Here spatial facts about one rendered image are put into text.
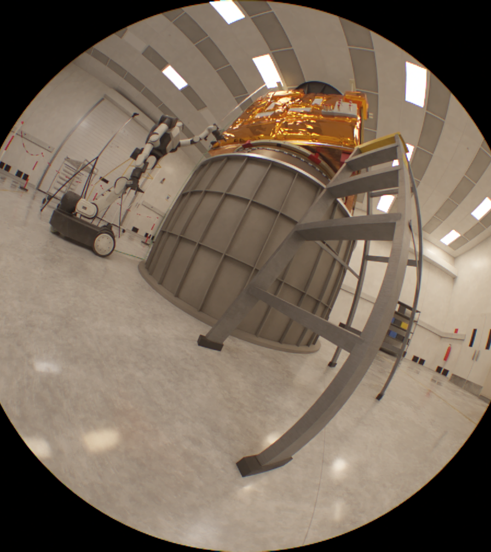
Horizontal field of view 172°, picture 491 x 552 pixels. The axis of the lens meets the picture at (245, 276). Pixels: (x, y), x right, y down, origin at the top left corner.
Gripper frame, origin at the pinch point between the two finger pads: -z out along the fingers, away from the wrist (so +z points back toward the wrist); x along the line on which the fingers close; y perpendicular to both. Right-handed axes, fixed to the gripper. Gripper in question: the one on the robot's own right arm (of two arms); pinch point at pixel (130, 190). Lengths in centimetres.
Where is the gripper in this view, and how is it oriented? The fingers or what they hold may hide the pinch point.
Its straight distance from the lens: 145.6
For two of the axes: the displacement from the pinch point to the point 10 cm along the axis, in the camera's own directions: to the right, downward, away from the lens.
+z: 2.2, -9.7, -0.9
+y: -3.3, -1.6, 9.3
